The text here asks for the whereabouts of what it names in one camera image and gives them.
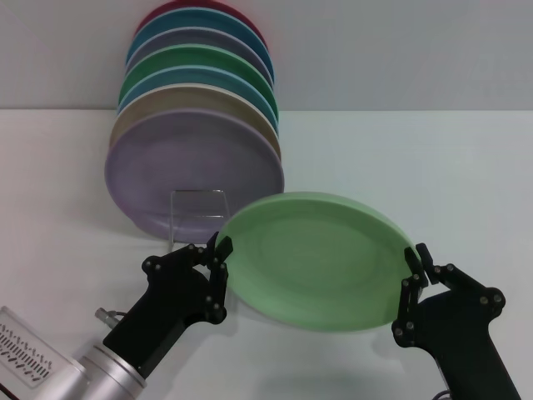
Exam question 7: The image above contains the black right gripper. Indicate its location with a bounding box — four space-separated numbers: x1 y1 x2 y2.
390 242 522 400

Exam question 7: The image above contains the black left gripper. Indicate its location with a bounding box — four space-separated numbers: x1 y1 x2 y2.
102 231 235 370

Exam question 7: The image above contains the light green plate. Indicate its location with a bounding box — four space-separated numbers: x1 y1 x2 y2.
218 190 420 334

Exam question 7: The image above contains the lavender plate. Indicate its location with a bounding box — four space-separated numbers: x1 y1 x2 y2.
103 107 286 244

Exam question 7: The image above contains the beige tan plate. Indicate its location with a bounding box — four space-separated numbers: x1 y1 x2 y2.
108 82 282 163

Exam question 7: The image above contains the medium blue plate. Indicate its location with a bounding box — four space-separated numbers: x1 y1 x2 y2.
116 64 280 130

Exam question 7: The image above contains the dark green plate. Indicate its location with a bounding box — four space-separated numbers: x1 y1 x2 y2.
117 43 279 113

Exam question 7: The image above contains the grey purple plate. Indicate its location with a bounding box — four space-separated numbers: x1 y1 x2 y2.
124 27 275 91

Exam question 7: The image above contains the teal blue plate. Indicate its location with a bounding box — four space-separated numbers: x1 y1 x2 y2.
126 7 276 84

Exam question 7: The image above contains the maroon red plate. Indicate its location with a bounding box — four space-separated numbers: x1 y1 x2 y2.
133 0 270 55

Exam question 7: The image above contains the white box with black print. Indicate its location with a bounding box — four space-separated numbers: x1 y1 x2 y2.
0 306 80 383

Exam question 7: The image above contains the left gripper cable with plug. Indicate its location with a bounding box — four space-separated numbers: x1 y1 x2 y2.
94 307 131 326

